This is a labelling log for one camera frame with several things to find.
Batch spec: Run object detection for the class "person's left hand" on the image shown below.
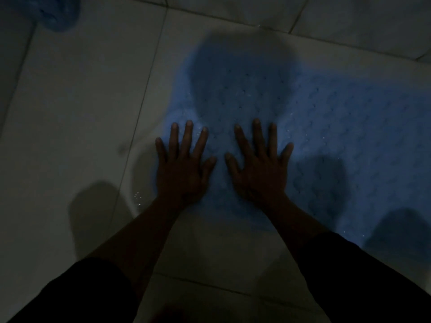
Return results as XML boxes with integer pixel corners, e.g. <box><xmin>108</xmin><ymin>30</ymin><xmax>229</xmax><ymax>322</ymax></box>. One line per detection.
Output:
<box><xmin>155</xmin><ymin>120</ymin><xmax>217</xmax><ymax>210</ymax></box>

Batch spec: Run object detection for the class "person's right hand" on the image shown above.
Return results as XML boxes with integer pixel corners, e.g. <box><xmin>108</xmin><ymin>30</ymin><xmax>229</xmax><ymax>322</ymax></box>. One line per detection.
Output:
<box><xmin>224</xmin><ymin>118</ymin><xmax>294</xmax><ymax>208</ymax></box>

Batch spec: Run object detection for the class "light blue knitted cloth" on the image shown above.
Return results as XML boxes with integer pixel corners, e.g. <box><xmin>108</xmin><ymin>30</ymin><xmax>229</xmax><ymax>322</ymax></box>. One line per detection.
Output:
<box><xmin>161</xmin><ymin>29</ymin><xmax>431</xmax><ymax>251</ymax></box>

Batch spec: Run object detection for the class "person's right forearm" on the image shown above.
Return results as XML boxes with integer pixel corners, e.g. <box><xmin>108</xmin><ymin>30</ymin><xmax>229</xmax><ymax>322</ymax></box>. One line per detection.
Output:
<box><xmin>261</xmin><ymin>195</ymin><xmax>332</xmax><ymax>263</ymax></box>

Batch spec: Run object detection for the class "person's left forearm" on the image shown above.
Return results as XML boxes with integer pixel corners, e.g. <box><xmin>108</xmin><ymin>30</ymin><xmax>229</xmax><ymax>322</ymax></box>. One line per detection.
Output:
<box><xmin>86</xmin><ymin>198</ymin><xmax>183</xmax><ymax>301</ymax></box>

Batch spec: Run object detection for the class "black shirt sleeve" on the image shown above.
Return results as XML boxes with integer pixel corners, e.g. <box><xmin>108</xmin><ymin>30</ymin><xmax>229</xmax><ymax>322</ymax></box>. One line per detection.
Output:
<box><xmin>296</xmin><ymin>231</ymin><xmax>431</xmax><ymax>323</ymax></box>
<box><xmin>7</xmin><ymin>257</ymin><xmax>139</xmax><ymax>323</ymax></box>

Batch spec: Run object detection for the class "crumpled blue plastic bag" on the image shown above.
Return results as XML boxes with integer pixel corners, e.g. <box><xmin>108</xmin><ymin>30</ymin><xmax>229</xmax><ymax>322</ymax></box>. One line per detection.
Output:
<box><xmin>26</xmin><ymin>0</ymin><xmax>82</xmax><ymax>33</ymax></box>

